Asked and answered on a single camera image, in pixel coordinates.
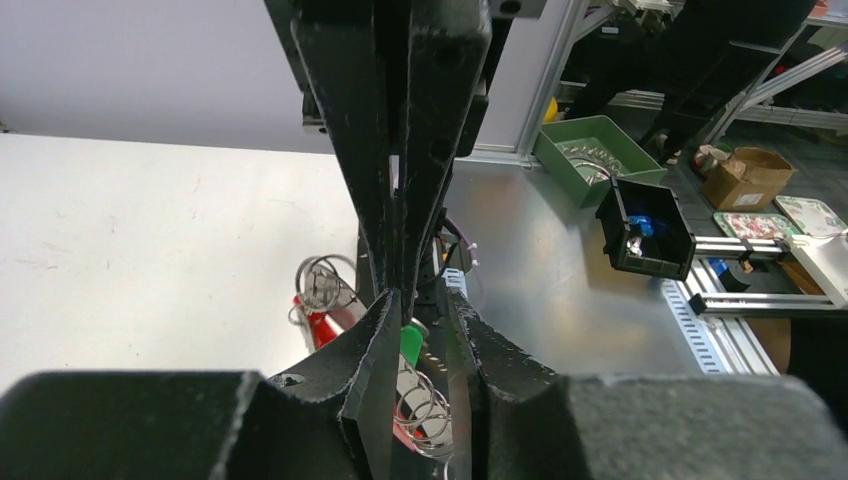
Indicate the key with green tag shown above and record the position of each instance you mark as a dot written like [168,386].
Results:
[412,340]

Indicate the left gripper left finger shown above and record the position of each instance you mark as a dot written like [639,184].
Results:
[195,424]

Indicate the green plastic bin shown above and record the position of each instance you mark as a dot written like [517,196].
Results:
[584,154]

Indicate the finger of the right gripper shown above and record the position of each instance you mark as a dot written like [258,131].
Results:
[446,49]
[337,43]

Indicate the cardboard box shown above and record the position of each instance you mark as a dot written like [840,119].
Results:
[748,181]

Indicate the person in black shirt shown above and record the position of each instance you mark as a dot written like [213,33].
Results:
[677,55]

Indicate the black plastic bin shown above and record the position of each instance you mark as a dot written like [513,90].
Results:
[645,231]

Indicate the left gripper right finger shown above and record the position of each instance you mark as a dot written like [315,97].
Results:
[515,418]

